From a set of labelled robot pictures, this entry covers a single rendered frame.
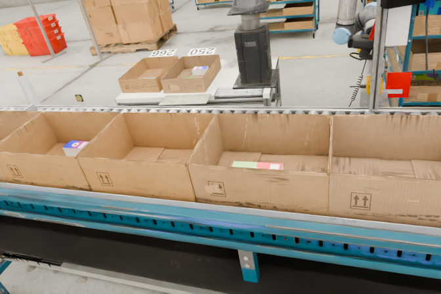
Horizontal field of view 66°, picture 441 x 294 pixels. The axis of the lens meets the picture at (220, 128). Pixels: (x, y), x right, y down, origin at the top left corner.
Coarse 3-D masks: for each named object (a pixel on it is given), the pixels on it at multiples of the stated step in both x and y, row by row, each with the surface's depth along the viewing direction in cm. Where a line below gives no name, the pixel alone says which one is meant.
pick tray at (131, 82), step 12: (144, 60) 253; (156, 60) 251; (168, 60) 248; (132, 72) 238; (144, 72) 252; (156, 72) 247; (120, 84) 224; (132, 84) 221; (144, 84) 218; (156, 84) 216
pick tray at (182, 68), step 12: (180, 60) 239; (192, 60) 241; (204, 60) 238; (216, 60) 226; (168, 72) 221; (180, 72) 240; (216, 72) 227; (168, 84) 211; (180, 84) 209; (192, 84) 207; (204, 84) 206
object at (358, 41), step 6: (348, 36) 156; (354, 36) 153; (360, 36) 153; (366, 36) 152; (348, 42) 153; (354, 42) 152; (360, 42) 151; (366, 42) 151; (372, 42) 150; (354, 48) 154; (360, 48) 153; (366, 48) 152; (372, 48) 151; (360, 54) 156; (366, 54) 155
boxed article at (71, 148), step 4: (72, 140) 145; (76, 140) 144; (68, 144) 143; (72, 144) 142; (76, 144) 142; (80, 144) 141; (84, 144) 141; (64, 148) 141; (68, 148) 140; (72, 148) 140; (76, 148) 139; (80, 148) 138; (64, 152) 143; (68, 152) 142; (72, 152) 141; (76, 152) 140
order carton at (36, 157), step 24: (48, 120) 148; (72, 120) 144; (96, 120) 140; (0, 144) 128; (24, 144) 138; (48, 144) 149; (0, 168) 127; (24, 168) 123; (48, 168) 118; (72, 168) 115
